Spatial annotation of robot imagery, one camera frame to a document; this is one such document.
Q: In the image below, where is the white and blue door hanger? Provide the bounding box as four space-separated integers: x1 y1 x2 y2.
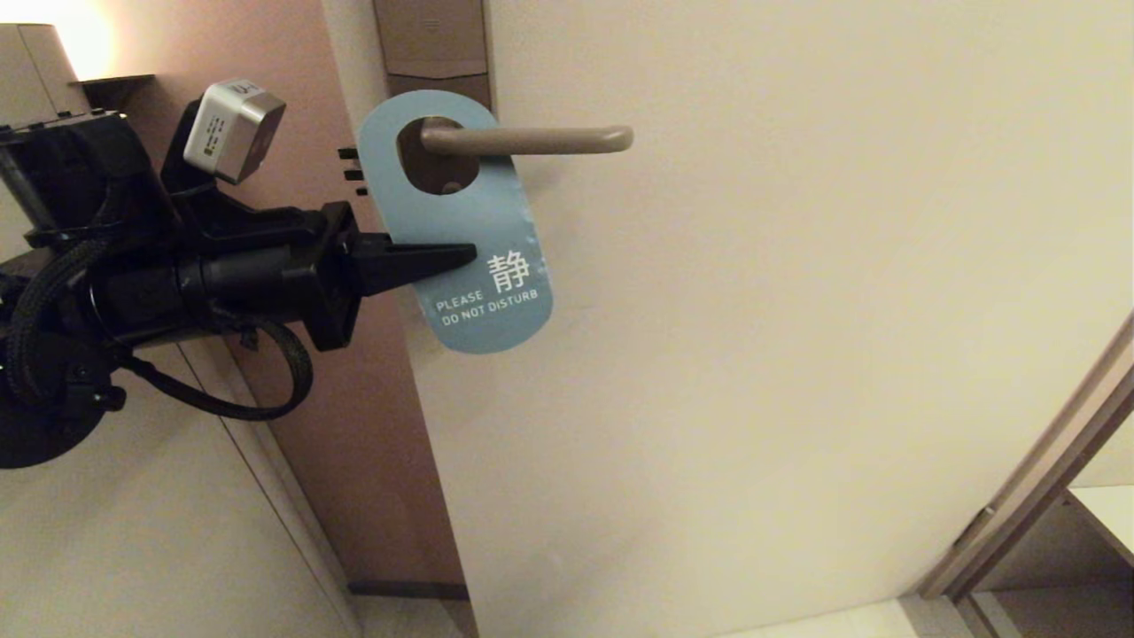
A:
357 89 555 355

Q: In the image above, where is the brown door jamb panel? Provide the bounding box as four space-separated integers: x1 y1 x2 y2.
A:
84 0 470 590

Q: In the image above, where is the white door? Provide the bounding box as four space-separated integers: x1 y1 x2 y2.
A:
321 0 1134 638

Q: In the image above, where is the brown metal lock plate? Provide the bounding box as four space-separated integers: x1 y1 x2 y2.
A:
372 0 493 196

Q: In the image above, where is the thin braided left camera cable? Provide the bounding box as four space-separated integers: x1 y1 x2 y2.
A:
124 315 315 422

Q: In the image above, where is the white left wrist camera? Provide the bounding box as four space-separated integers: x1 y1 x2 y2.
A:
183 78 288 186

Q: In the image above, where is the beige door handle lever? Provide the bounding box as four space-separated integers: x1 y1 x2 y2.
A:
420 123 635 158

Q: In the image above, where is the thick braided left arm cable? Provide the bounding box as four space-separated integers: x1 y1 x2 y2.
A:
4 237 114 410

